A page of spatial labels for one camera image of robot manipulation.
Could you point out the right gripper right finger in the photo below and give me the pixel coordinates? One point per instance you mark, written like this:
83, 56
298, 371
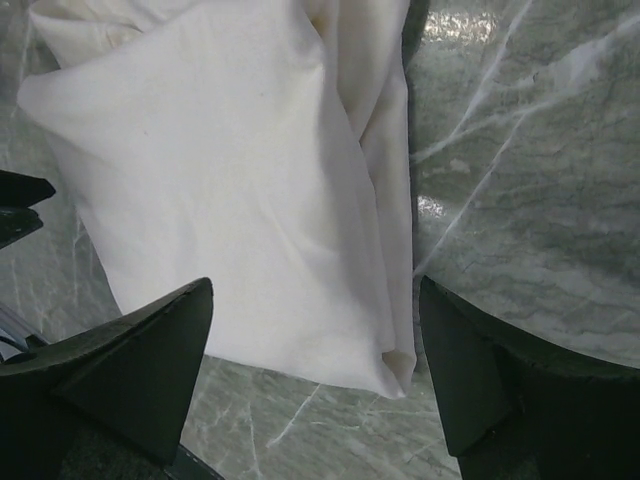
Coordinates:
514, 406

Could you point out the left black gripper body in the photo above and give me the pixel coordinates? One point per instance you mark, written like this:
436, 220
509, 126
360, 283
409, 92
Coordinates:
19, 193

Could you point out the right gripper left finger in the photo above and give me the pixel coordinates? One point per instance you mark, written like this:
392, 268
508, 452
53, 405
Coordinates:
108, 403

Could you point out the white t shirt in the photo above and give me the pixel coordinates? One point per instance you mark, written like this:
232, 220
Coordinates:
260, 144

